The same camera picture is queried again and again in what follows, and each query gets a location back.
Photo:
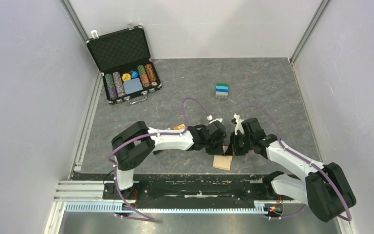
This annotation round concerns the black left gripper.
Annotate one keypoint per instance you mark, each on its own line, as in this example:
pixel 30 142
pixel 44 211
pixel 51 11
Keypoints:
pixel 219 150

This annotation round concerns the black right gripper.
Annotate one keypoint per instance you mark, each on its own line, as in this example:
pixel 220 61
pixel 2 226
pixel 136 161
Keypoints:
pixel 233 149

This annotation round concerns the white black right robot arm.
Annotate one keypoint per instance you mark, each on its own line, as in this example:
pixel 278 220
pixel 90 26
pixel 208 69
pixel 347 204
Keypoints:
pixel 322 187

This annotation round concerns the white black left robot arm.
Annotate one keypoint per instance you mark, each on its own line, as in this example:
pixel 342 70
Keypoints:
pixel 132 146

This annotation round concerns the blue green block stack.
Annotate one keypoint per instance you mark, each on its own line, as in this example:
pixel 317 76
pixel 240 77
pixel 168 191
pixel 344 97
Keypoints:
pixel 221 90

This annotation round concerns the black poker chip case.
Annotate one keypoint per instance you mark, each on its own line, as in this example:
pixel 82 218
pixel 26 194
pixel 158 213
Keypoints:
pixel 124 60

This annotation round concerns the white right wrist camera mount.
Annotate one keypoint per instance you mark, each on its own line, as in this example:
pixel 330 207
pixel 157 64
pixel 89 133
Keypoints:
pixel 238 124

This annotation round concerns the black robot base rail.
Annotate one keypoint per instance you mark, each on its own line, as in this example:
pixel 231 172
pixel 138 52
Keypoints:
pixel 199 191

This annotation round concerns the white toothed cable rail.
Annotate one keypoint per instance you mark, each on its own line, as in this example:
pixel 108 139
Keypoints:
pixel 121 208

